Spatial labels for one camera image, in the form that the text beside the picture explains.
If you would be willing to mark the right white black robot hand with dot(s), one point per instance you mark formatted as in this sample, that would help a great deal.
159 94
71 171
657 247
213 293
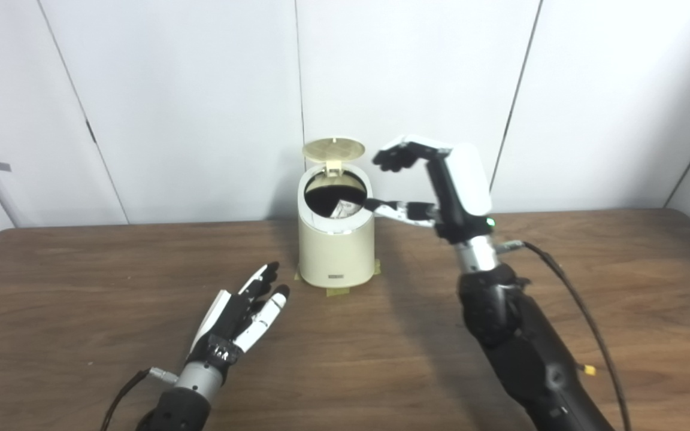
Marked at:
468 179

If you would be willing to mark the white green milk carton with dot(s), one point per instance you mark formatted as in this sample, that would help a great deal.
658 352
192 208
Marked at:
345 209

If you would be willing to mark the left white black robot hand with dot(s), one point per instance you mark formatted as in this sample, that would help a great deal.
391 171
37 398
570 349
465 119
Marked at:
231 323

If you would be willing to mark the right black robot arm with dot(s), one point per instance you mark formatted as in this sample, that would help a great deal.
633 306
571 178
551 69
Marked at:
518 341

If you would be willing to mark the cream round bin lid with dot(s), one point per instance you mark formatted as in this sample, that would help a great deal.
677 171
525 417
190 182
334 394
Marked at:
333 149

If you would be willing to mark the cream-colored round bin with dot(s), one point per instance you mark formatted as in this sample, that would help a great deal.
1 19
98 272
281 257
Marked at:
336 251

